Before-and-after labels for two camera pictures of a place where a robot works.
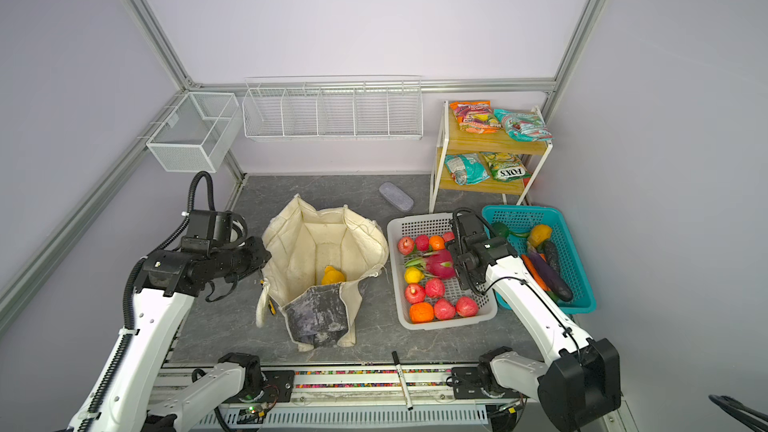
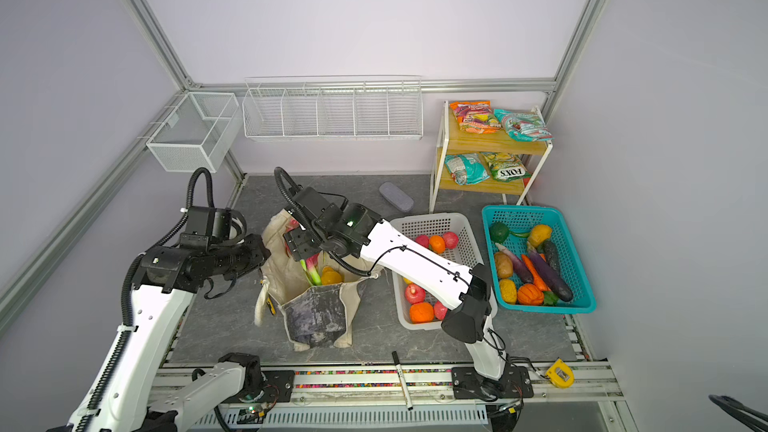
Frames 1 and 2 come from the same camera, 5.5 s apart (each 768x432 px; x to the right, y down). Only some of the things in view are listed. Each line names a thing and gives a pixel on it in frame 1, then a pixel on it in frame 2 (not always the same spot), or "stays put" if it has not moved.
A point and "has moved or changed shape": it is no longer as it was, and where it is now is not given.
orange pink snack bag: (476, 117) stays put
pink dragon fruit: (438, 264) has moved or changed shape
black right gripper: (463, 276) to (299, 239)
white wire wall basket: (333, 108) stays put
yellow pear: (332, 275) stays put
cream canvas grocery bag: (299, 242) stays put
